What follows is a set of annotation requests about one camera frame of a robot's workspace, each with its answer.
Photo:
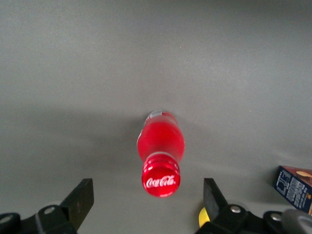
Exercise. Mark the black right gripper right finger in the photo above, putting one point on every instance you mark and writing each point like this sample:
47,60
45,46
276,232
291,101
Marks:
215,204

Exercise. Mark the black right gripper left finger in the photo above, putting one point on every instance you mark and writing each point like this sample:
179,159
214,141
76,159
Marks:
73,207

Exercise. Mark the dark blue snack box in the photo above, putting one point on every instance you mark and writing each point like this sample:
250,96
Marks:
295,190

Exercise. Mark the red Coca-Cola bottle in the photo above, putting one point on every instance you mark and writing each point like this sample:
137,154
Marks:
159,143

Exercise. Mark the yellow lemon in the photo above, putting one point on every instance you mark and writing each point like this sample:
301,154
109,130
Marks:
202,217

